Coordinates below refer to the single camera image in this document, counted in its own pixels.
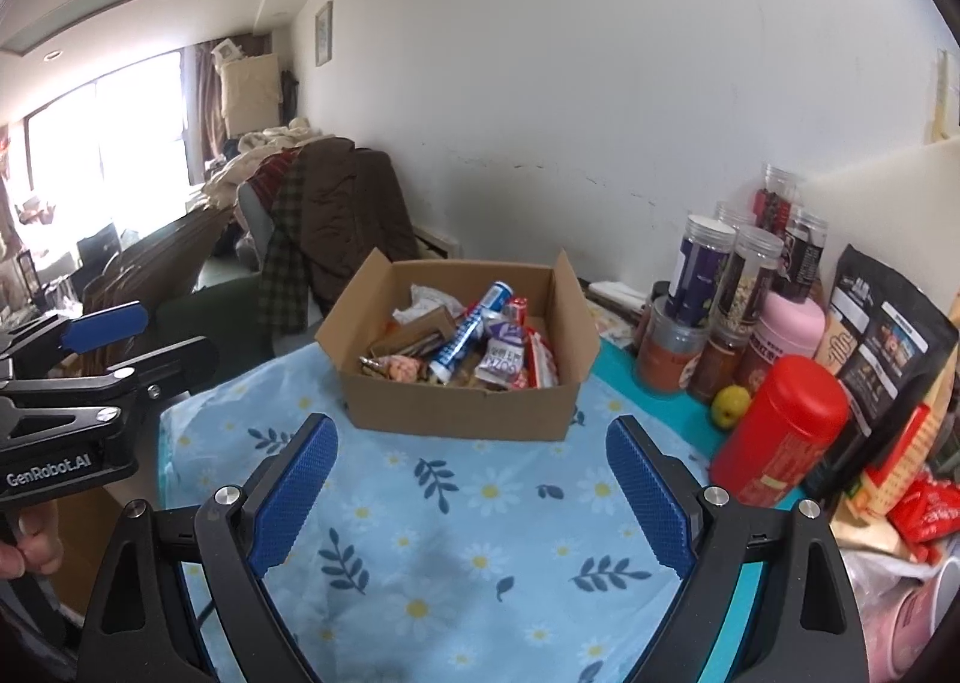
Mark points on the blue floral tablecloth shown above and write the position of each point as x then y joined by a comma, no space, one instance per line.
450,525

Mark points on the wall picture frame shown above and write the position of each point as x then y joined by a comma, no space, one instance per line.
323,32

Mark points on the pink bottle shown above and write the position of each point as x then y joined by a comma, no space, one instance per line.
784,334

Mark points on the brown wooden desk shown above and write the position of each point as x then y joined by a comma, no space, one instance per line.
165,256

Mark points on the yellow green fruit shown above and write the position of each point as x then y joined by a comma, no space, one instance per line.
731,407

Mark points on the clear jar with mixed grains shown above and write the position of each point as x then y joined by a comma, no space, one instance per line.
750,282

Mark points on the red plaid cloth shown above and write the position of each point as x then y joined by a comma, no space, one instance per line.
270,177

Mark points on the cardboard box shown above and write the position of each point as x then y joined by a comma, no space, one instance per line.
450,413

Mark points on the clear jar with dark red contents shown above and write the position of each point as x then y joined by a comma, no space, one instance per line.
778,197

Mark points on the purple silver snack packet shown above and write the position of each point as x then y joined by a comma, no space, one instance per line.
506,332
501,364

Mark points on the white paper stack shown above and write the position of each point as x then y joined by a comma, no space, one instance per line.
619,301

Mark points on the pink container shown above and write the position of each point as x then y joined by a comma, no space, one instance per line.
907,623

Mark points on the leaning canvas board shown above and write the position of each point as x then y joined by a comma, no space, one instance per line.
946,94

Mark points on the white foam board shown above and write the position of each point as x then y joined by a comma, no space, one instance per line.
877,196

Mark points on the wide jar with orange contents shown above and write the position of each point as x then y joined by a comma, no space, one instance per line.
671,353

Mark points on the black printed pouch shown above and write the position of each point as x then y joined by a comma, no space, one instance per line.
885,331

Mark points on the white baseboard heater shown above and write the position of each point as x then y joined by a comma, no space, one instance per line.
436,242

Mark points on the person's left hand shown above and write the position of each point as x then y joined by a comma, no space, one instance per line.
37,544

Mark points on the yellow red snack bag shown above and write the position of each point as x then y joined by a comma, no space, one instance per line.
900,473

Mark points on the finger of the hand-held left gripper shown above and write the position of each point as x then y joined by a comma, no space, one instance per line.
105,327
176,364

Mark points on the red canister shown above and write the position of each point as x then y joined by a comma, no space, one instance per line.
780,432

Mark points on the brown curtain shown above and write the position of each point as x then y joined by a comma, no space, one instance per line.
202,113

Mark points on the cream bedding pile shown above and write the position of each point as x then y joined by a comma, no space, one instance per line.
255,151

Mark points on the window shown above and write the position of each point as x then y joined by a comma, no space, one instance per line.
105,136

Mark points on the purple label clear jar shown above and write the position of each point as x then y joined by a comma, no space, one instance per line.
701,274

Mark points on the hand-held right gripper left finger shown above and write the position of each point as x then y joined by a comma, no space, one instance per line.
292,495

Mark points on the clear jar with black contents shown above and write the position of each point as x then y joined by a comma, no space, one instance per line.
804,252

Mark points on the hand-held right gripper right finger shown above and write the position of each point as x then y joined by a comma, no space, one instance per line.
649,495

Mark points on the teal table mat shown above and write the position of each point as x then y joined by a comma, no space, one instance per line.
652,391

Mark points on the pink snack packet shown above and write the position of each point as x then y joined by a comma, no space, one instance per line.
403,368

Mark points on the green plaid scarf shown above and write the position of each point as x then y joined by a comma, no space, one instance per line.
285,256

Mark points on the beige storage bag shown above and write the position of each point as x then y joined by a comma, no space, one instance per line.
251,94

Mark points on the brown padded jacket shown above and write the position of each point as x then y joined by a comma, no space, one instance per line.
352,211

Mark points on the narrow jar with orange contents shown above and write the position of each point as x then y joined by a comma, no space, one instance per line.
718,364

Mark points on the red snack packet white print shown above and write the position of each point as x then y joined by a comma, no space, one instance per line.
516,312

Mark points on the red crinkled packet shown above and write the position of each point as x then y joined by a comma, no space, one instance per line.
926,507

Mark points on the blue white tube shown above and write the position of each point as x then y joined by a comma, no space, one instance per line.
469,334

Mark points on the small brown cardboard packet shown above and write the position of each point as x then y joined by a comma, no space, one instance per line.
420,337

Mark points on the laptop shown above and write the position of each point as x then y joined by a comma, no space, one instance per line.
97,247

